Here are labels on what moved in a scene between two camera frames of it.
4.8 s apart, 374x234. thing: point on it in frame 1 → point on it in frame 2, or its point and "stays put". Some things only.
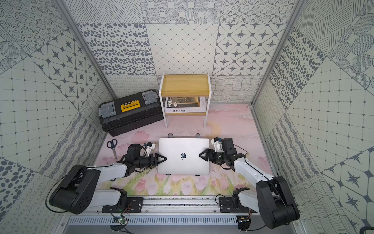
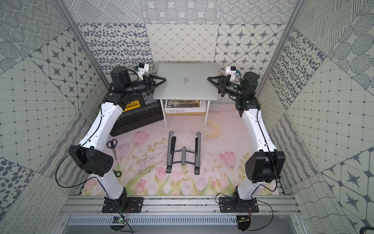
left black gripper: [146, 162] → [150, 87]
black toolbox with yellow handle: [130, 114] stays put
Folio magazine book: [174, 105] stays put
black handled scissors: [111, 144] stays put
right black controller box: [243, 222] stays put
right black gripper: [211, 158] → [222, 83]
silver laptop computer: [183, 156] → [186, 81]
